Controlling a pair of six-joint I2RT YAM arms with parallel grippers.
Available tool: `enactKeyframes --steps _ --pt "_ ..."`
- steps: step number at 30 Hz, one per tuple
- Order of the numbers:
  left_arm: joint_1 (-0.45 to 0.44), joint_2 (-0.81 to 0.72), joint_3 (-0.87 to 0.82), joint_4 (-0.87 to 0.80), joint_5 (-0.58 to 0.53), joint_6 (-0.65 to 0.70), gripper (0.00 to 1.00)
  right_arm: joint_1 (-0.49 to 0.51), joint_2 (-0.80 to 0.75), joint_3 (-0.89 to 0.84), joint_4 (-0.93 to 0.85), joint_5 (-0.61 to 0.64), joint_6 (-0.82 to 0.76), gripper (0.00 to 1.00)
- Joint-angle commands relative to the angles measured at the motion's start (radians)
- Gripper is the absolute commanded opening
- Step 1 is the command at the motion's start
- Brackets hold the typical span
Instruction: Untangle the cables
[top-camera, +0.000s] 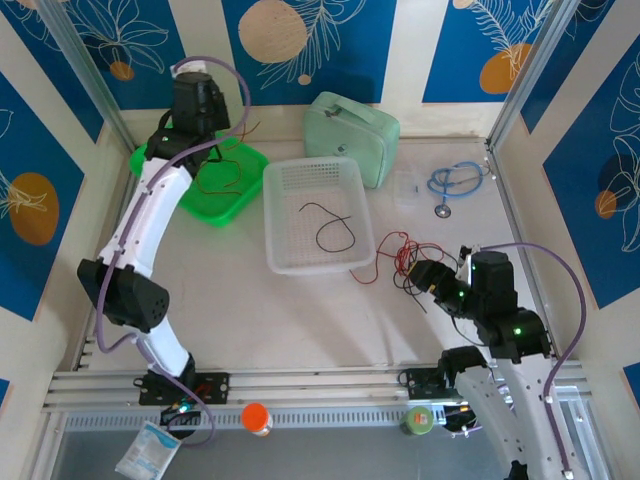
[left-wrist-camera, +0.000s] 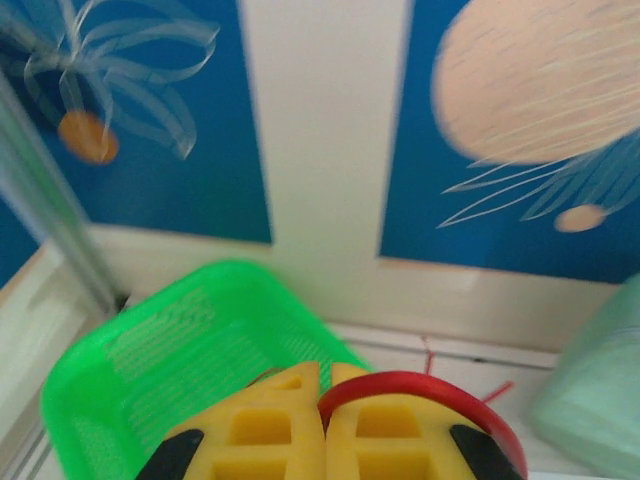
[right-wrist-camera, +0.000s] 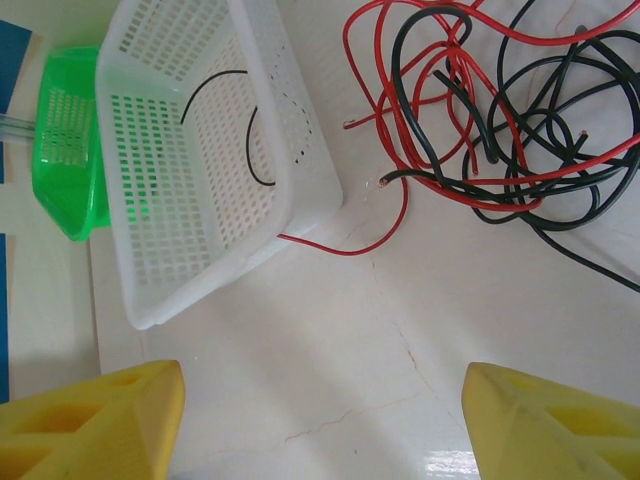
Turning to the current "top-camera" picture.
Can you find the white perforated plastic basket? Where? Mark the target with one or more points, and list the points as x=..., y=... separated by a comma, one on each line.
x=290, y=225

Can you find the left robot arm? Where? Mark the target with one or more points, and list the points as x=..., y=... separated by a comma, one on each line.
x=150, y=215

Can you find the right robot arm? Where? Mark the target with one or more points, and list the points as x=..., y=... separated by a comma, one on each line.
x=530, y=395

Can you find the green plastic basket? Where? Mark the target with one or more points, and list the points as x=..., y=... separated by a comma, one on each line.
x=245, y=170

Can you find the small clear plastic box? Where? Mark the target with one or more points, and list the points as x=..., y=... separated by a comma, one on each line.
x=407, y=197

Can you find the blue stethoscope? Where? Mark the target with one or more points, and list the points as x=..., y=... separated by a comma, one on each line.
x=452, y=172

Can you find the mint green zip case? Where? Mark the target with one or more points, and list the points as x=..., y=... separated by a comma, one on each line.
x=350, y=140

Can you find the jar with green lid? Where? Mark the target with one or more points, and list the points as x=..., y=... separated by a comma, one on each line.
x=416, y=420

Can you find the jar with orange lid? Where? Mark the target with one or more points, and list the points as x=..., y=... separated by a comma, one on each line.
x=257, y=417

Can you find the white and blue packet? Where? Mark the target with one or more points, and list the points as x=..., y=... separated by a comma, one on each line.
x=147, y=450

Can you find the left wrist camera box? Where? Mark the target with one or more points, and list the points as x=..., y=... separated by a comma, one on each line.
x=197, y=66

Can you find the aluminium table side rail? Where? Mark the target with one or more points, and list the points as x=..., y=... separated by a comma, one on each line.
x=506, y=200

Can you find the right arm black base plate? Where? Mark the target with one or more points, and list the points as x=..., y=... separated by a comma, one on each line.
x=420, y=384

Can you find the aluminium corner post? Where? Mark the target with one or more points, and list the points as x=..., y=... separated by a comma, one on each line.
x=85, y=65
x=530, y=65

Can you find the aluminium rail frame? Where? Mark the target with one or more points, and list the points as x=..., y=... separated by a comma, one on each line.
x=325, y=385

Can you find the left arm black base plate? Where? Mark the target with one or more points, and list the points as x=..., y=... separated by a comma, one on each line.
x=215, y=387

